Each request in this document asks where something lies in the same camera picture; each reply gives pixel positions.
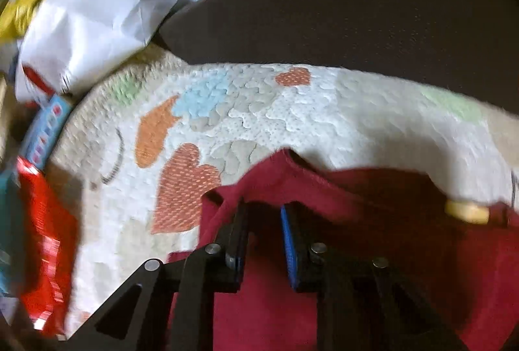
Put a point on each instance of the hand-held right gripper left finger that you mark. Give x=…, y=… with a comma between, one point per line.
x=236, y=241

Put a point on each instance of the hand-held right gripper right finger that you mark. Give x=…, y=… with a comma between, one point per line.
x=290, y=245

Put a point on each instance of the maroon knit garment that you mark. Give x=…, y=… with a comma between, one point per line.
x=385, y=221

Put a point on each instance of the white heart-patterned quilt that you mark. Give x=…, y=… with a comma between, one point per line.
x=308, y=120

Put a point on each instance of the red shiny packet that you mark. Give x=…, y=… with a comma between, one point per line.
x=46, y=245

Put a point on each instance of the blue box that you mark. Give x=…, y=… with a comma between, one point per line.
x=44, y=128

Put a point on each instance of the dark cloth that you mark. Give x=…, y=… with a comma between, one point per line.
x=344, y=10

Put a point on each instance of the white crumpled paper bag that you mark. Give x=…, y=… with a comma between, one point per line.
x=101, y=10

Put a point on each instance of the yellow packet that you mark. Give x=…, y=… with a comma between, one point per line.
x=24, y=6

